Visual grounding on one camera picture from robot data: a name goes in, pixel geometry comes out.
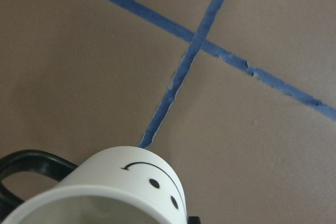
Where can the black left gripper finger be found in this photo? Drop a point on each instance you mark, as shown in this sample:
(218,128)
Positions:
(194,220)

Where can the brown paper table cover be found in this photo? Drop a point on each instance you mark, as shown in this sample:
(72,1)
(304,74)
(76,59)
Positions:
(237,95)

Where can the white smiley mug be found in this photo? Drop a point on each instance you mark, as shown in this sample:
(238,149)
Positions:
(122,184)

